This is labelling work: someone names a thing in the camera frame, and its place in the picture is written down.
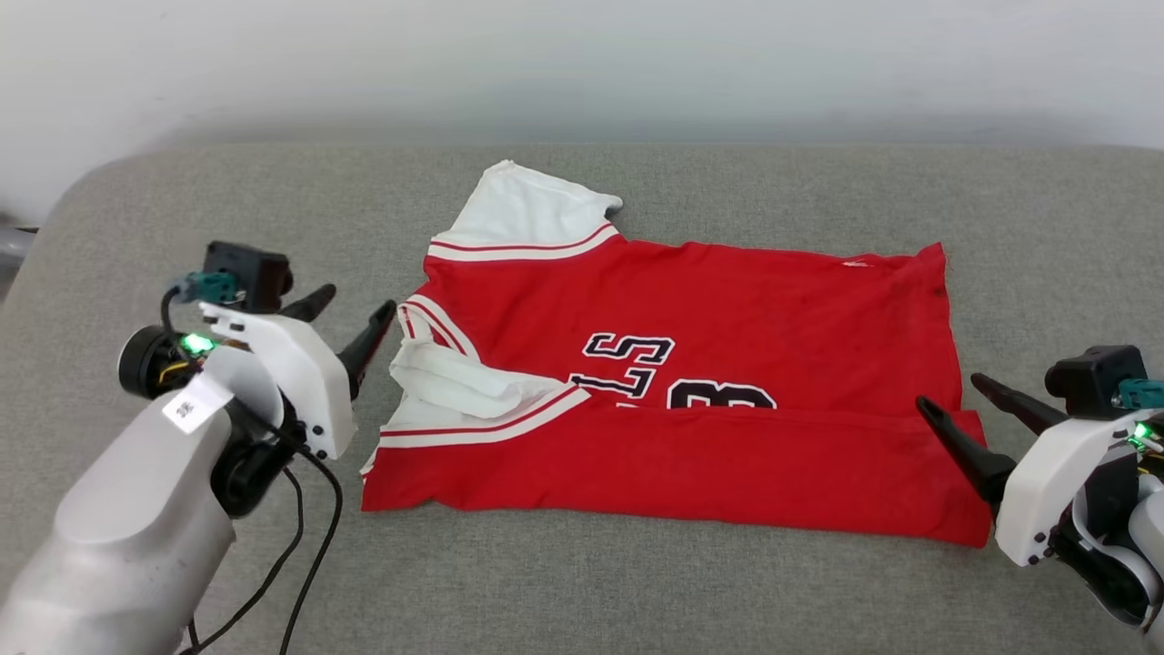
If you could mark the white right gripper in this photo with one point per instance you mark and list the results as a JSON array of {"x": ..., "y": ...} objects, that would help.
[{"x": 1046, "y": 482}]

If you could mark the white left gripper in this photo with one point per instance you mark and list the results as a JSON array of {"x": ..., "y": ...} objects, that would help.
[{"x": 300, "y": 373}]

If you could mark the red and white jersey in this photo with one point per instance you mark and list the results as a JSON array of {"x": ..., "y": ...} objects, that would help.
[{"x": 727, "y": 309}]

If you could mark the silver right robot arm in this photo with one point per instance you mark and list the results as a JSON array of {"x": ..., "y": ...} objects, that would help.
[{"x": 1148, "y": 532}]

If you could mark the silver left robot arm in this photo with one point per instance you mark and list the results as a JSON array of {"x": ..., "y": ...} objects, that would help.
[{"x": 118, "y": 546}]

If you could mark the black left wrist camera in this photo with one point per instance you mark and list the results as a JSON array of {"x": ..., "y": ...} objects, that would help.
[{"x": 255, "y": 273}]

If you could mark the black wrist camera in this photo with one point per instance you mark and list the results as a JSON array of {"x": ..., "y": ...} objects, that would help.
[
  {"x": 1087, "y": 377},
  {"x": 255, "y": 273}
]

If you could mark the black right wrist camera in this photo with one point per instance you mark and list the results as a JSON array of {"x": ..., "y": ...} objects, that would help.
[{"x": 1087, "y": 377}]

